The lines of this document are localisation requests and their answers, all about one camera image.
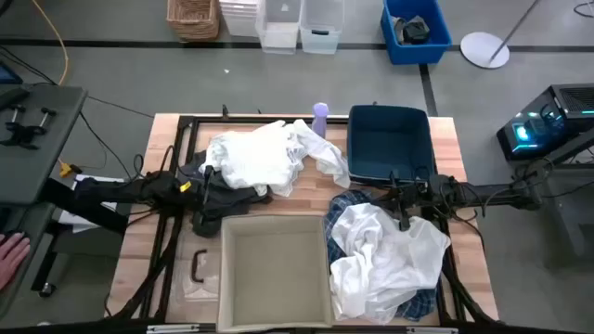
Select navy fabric storage bin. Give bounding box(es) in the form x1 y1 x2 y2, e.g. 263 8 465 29
346 104 437 186

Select yellow cable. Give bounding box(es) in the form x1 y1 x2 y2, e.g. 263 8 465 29
31 0 71 87

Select blue plaid shirt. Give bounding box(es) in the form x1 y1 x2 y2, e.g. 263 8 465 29
323 188 440 322

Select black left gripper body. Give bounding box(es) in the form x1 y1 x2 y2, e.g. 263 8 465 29
178 178 208 209

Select person's hand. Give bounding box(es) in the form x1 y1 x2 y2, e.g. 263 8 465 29
0 231 32 291

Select grey stand pole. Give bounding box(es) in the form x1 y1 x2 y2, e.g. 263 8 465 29
489 0 542 64

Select clear plastic bin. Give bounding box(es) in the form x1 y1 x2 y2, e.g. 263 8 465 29
299 0 346 56
254 0 303 56

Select silver metal bracket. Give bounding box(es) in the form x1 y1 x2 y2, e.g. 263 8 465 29
406 326 459 334
146 323 201 334

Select white lace garment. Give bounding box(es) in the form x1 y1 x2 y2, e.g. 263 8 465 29
198 120 308 198

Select grey desk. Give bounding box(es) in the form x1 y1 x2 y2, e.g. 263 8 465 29
0 83 89 316

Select black floor cable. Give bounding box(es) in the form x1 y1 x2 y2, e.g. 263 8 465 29
0 45 155 120

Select yellow connector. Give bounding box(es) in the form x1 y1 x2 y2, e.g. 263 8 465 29
58 160 84 179

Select white round stand base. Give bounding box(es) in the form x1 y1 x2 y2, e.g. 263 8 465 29
459 31 510 70

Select blue plastic crate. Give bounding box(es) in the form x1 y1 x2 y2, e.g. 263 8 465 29
380 0 453 66

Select white stacked plastic bins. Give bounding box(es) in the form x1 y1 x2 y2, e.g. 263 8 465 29
218 0 261 38

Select black computer with lights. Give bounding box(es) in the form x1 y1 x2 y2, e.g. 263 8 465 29
496 83 594 162

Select clear plastic tray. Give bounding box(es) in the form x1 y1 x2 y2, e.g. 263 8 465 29
178 226 220 302

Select white smooth cloth garment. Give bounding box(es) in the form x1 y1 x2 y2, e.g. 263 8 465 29
292 119 352 189

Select black items in crate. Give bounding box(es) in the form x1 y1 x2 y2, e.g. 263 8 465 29
393 15 431 46

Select wicker basket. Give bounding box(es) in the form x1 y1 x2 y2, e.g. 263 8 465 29
165 0 221 42

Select black clamp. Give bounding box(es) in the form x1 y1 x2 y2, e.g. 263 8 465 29
0 105 58 150

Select black handle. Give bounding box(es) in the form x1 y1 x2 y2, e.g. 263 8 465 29
189 249 209 284

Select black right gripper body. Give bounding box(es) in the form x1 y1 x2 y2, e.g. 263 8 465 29
392 171 440 214

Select purple plastic bottle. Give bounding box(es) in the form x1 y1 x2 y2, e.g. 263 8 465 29
311 102 329 139

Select black table frame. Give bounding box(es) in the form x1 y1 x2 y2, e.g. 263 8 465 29
138 114 465 326

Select white shirt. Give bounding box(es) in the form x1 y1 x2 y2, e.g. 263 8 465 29
329 202 452 325

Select beige fabric storage bin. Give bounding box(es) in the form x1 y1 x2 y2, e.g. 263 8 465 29
216 213 334 334

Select black garment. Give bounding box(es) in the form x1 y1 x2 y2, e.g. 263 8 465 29
178 148 274 238

